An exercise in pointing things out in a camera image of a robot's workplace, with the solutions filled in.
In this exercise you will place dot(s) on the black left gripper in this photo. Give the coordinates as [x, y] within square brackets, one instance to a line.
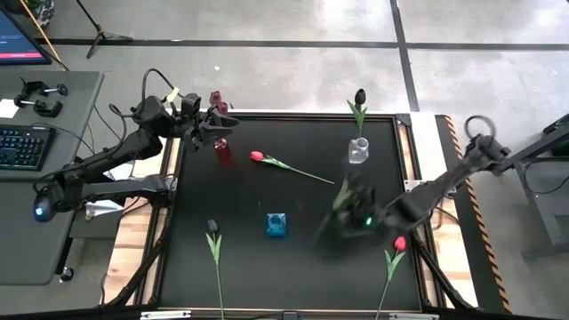
[193, 133]

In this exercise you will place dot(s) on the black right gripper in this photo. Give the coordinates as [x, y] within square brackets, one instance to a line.
[358, 213]

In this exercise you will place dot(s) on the bright red artificial tulip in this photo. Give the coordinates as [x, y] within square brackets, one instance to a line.
[399, 243]
[257, 156]

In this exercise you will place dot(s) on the black artificial tulip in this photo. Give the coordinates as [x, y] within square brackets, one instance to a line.
[212, 226]
[360, 96]

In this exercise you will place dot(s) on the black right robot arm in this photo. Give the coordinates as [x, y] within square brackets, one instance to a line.
[427, 197]

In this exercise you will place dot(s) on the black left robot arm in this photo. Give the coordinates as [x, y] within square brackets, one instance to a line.
[115, 153]

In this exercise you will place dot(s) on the red glass vase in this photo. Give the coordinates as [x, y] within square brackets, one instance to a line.
[221, 149]

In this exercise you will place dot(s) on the clear cut glass vase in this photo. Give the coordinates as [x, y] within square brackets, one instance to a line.
[359, 153]

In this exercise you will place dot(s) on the blue cut glass vase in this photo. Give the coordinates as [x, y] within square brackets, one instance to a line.
[277, 225]

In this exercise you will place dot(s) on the black board with hazard stripes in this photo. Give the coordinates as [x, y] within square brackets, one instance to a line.
[451, 169]

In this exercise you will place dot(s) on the folded white paper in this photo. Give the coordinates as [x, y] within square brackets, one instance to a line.
[102, 208]

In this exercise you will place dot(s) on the large grey desk top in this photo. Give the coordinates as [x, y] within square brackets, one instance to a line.
[75, 102]

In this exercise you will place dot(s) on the black tripod stand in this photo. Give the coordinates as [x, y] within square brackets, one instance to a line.
[100, 35]

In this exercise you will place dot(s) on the black screw clamp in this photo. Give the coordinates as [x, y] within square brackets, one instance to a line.
[37, 85]
[44, 108]

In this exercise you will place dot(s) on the grey side bench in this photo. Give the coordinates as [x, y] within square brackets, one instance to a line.
[542, 209]

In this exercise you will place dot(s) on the black computer mouse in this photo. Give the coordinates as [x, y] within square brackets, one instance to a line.
[42, 212]

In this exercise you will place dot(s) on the backlit black keyboard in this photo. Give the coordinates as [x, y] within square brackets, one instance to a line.
[22, 149]

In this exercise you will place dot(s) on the yellow stick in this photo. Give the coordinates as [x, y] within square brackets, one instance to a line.
[37, 27]

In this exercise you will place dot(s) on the patterned plant pot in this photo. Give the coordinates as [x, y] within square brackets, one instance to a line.
[44, 11]

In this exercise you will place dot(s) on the black round knob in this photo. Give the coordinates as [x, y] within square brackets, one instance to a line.
[66, 274]

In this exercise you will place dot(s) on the small white card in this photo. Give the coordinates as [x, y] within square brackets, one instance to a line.
[6, 108]

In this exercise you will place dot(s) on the green object on bench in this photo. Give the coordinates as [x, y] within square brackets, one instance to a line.
[562, 149]

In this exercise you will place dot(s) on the black computer monitor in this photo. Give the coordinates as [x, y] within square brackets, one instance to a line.
[18, 44]

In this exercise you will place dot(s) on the black metal table frame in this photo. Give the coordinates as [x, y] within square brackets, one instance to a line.
[311, 116]

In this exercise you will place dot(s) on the silver metal bracket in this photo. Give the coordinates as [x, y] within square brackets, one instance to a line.
[413, 316]
[165, 314]

